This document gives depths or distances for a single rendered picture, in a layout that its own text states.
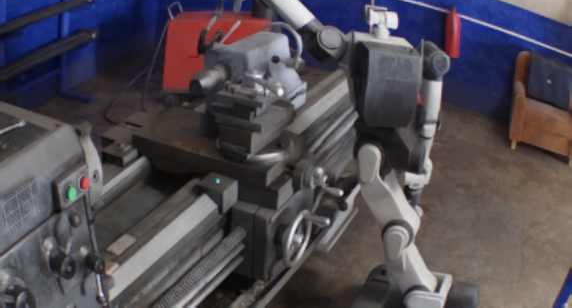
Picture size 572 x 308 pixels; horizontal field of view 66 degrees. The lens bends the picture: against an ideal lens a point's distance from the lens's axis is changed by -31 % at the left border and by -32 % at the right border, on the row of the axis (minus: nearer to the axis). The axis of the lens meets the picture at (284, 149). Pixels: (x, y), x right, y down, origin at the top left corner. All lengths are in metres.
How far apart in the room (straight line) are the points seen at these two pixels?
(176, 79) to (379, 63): 3.15
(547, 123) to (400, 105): 3.17
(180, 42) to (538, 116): 3.28
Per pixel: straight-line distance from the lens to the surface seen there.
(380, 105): 2.02
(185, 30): 4.78
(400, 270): 2.40
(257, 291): 2.23
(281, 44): 2.56
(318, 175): 1.98
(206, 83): 2.13
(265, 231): 1.96
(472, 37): 5.65
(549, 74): 5.22
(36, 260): 1.14
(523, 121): 5.03
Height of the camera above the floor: 1.79
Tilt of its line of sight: 25 degrees down
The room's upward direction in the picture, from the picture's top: 4 degrees clockwise
